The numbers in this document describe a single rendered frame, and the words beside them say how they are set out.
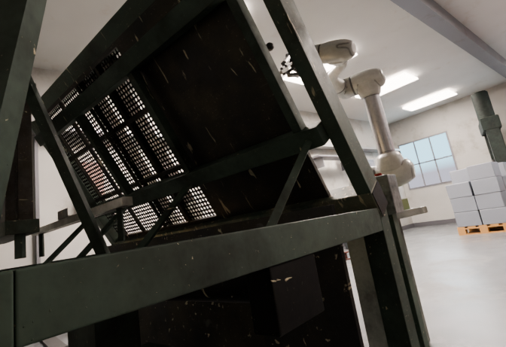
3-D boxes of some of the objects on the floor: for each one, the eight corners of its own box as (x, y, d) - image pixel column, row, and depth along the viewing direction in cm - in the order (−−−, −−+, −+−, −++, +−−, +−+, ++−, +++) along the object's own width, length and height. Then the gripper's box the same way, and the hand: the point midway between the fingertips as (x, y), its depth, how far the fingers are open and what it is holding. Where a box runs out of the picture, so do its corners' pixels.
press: (546, 213, 774) (503, 89, 840) (538, 218, 706) (492, 82, 773) (504, 217, 835) (467, 101, 902) (492, 223, 767) (453, 96, 834)
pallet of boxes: (513, 231, 573) (491, 161, 599) (458, 235, 636) (440, 171, 663) (528, 223, 657) (507, 162, 683) (478, 227, 720) (461, 171, 747)
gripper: (300, 46, 159) (278, 56, 141) (312, 70, 162) (292, 83, 144) (288, 53, 164) (266, 63, 146) (299, 76, 166) (278, 89, 148)
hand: (282, 71), depth 147 cm, fingers closed
